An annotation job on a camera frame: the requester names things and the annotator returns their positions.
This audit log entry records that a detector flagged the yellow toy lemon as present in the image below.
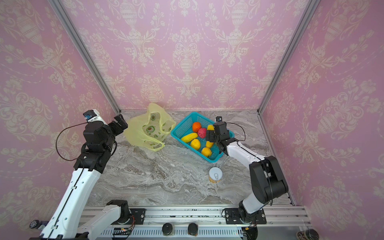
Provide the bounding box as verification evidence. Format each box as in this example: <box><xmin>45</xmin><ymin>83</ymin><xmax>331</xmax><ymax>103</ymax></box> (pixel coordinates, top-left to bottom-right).
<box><xmin>207</xmin><ymin>125</ymin><xmax>215</xmax><ymax>131</ymax></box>

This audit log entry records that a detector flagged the yellow orange toy mango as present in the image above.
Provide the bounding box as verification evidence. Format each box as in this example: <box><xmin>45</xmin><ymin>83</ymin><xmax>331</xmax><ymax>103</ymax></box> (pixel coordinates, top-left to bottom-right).
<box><xmin>206</xmin><ymin>141</ymin><xmax>214</xmax><ymax>148</ymax></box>

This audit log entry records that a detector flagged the red pink toy apple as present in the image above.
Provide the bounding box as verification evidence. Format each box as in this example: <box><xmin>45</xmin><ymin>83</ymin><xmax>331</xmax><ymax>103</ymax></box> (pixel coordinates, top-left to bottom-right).
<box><xmin>197</xmin><ymin>128</ymin><xmax>207</xmax><ymax>139</ymax></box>

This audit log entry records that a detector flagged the small yellow orange toy fruit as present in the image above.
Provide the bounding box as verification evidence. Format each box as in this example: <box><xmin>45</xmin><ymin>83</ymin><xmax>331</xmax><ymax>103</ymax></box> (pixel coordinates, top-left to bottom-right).
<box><xmin>201</xmin><ymin>147</ymin><xmax>212</xmax><ymax>158</ymax></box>

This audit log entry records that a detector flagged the yellow translucent plastic bag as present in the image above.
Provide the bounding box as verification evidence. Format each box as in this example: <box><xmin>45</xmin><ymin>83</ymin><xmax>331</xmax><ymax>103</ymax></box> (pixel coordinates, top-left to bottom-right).
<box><xmin>123</xmin><ymin>103</ymin><xmax>176</xmax><ymax>152</ymax></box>

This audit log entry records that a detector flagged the yellow toy banana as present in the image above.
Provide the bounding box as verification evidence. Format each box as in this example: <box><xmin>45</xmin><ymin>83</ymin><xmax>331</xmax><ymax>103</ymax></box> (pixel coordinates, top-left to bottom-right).
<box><xmin>181</xmin><ymin>132</ymin><xmax>198</xmax><ymax>143</ymax></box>

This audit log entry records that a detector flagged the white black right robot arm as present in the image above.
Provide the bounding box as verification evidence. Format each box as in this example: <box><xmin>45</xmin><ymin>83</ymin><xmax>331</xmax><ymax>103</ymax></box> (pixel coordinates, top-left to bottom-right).
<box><xmin>206</xmin><ymin>119</ymin><xmax>289</xmax><ymax>223</ymax></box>

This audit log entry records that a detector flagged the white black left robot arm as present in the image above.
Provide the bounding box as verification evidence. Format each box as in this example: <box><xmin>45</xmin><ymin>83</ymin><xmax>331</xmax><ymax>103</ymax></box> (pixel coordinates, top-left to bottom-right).
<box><xmin>37</xmin><ymin>110</ymin><xmax>133</xmax><ymax>240</ymax></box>

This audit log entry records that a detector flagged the teal plastic mesh basket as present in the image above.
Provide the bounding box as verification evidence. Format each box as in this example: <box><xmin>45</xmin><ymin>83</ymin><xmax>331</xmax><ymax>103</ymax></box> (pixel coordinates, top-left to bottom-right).
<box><xmin>171</xmin><ymin>112</ymin><xmax>224</xmax><ymax>163</ymax></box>

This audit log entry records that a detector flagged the yellow tin can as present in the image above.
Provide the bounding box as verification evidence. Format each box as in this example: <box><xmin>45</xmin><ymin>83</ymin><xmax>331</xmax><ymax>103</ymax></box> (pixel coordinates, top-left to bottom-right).
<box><xmin>209</xmin><ymin>167</ymin><xmax>223</xmax><ymax>184</ymax></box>

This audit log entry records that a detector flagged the black knob right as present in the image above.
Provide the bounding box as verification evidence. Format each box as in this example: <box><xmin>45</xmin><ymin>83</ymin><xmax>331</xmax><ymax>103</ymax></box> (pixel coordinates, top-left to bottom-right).
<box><xmin>188</xmin><ymin>223</ymin><xmax>199</xmax><ymax>236</ymax></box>

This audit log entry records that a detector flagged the black knob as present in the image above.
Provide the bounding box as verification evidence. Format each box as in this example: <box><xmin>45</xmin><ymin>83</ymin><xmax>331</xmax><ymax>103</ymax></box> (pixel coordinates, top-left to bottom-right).
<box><xmin>162</xmin><ymin>223</ymin><xmax>174</xmax><ymax>236</ymax></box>
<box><xmin>188</xmin><ymin>223</ymin><xmax>199</xmax><ymax>236</ymax></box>

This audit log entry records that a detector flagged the purple plastic bottle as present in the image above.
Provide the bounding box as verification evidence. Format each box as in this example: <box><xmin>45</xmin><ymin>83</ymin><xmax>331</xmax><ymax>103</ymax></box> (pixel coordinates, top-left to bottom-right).
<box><xmin>29</xmin><ymin>220</ymin><xmax>49</xmax><ymax>230</ymax></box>

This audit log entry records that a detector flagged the black knob left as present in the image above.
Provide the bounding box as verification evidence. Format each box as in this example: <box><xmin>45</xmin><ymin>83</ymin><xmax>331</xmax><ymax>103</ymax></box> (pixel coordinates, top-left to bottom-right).
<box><xmin>162</xmin><ymin>223</ymin><xmax>174</xmax><ymax>236</ymax></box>

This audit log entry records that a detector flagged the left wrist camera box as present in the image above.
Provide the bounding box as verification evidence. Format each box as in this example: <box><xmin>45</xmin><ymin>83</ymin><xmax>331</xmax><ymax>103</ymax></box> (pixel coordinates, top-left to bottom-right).
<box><xmin>83</xmin><ymin>109</ymin><xmax>107</xmax><ymax>125</ymax></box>

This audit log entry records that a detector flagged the aluminium corner post left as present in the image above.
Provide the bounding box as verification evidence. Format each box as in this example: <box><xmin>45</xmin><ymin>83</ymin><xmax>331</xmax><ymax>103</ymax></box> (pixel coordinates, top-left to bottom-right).
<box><xmin>48</xmin><ymin>0</ymin><xmax>121</xmax><ymax>115</ymax></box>

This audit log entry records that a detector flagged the aluminium corner post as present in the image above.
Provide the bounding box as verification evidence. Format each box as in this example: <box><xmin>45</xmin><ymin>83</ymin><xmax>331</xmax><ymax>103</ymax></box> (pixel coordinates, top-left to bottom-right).
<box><xmin>48</xmin><ymin>0</ymin><xmax>121</xmax><ymax>115</ymax></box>
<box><xmin>258</xmin><ymin>0</ymin><xmax>321</xmax><ymax>116</ymax></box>

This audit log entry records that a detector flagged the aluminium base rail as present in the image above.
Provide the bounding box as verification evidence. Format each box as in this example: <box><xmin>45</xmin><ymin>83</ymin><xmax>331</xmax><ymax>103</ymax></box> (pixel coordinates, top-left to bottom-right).
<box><xmin>96</xmin><ymin>205</ymin><xmax>312</xmax><ymax>240</ymax></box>

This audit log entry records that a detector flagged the aluminium corner post right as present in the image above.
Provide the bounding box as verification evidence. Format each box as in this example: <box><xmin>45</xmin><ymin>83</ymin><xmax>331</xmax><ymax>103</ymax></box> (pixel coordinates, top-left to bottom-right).
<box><xmin>258</xmin><ymin>0</ymin><xmax>321</xmax><ymax>116</ymax></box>

